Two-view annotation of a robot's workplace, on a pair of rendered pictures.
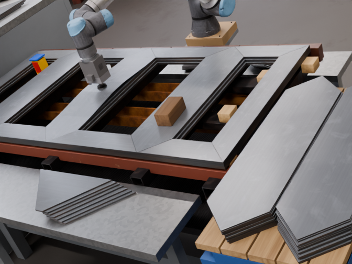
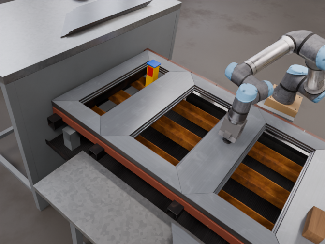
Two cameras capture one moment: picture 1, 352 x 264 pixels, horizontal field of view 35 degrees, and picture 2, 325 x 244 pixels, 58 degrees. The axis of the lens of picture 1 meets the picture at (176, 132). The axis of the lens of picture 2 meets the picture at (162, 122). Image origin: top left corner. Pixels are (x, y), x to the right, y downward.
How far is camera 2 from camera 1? 1.50 m
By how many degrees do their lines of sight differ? 16
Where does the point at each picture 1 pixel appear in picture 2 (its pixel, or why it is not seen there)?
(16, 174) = (138, 205)
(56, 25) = (164, 31)
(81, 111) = (211, 165)
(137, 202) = not seen: outside the picture
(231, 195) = not seen: outside the picture
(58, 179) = not seen: outside the picture
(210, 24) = (292, 97)
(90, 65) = (235, 127)
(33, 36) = (148, 36)
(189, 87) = (314, 187)
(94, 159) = (227, 236)
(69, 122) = (202, 175)
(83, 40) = (246, 108)
